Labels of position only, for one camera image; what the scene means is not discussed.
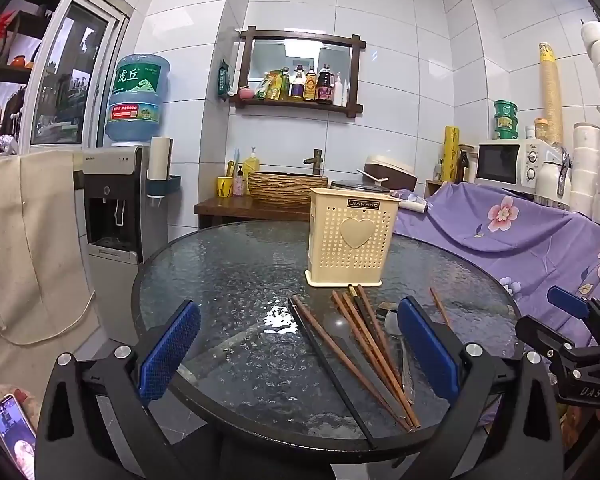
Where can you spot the blue water jug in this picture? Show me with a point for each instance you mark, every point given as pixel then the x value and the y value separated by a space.
pixel 137 100

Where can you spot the woven brown wash basin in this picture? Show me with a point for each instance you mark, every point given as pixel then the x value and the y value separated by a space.
pixel 287 189

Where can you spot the smartphone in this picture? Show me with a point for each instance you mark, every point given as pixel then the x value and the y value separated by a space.
pixel 11 425

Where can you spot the sliding glass window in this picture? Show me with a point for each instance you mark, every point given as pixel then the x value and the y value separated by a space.
pixel 75 70

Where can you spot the plain black chopstick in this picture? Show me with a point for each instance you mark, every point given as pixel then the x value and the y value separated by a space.
pixel 334 375

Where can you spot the purple floral cloth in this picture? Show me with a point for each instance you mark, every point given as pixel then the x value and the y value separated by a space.
pixel 505 245

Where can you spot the yellow label oil bottle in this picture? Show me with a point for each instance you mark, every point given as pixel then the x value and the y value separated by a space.
pixel 310 84

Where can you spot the white pan with lid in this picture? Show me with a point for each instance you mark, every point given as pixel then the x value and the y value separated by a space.
pixel 352 185

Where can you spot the white plastic bottle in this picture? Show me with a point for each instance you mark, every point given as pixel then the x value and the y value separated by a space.
pixel 338 90

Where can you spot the dark sauce bottle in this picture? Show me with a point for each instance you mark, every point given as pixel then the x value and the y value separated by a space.
pixel 296 84

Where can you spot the metal spoon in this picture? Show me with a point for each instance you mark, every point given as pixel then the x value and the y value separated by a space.
pixel 395 324
pixel 387 306

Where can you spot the beige cloth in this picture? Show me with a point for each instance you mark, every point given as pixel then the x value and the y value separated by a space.
pixel 30 240

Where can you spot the yellow roll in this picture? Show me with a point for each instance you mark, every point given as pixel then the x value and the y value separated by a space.
pixel 450 155

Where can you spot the white kettle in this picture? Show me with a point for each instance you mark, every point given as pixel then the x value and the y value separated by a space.
pixel 552 182

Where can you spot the yellow toothbrush cup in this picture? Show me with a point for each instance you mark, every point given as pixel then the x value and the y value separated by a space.
pixel 225 187

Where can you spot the tall stack of paper cups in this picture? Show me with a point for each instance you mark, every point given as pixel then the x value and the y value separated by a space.
pixel 550 95

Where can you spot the green food tubs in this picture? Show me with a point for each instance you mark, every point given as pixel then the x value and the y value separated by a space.
pixel 505 120

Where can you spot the bronze faucet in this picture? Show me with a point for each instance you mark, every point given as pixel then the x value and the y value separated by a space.
pixel 314 161

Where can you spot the brown white rice cooker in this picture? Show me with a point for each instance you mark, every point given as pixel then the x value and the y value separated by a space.
pixel 390 172

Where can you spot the yellow soap dispenser bottle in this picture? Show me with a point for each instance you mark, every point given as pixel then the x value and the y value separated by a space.
pixel 251 162

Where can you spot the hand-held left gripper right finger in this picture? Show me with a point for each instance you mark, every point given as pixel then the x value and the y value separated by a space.
pixel 426 355

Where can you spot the large dark soy bottle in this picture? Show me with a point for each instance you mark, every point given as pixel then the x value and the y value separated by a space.
pixel 325 86

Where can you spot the wooden counter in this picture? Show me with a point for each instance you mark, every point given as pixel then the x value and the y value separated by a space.
pixel 230 210

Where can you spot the white cup dispenser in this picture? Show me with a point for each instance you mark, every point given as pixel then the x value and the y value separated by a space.
pixel 160 165

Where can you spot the yellow green food packets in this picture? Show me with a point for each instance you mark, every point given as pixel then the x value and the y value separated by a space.
pixel 274 85

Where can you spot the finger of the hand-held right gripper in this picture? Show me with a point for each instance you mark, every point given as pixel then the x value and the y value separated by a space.
pixel 545 332
pixel 567 302

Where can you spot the dark wooden wall shelf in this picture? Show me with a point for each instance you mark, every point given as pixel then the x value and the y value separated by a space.
pixel 295 106

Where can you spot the cream plastic utensil holder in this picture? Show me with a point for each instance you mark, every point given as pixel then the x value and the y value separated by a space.
pixel 350 240

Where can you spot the white microwave oven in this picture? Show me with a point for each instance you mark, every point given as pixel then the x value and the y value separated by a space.
pixel 505 162

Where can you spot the green hanging packet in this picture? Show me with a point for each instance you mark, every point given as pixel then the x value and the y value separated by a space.
pixel 224 80

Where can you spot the grey water dispenser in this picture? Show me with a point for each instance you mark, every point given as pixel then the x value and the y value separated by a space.
pixel 115 200

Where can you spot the dark glass bottle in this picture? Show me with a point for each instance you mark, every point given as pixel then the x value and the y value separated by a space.
pixel 464 165

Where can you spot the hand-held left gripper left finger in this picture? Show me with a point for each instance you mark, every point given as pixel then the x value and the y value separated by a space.
pixel 172 350

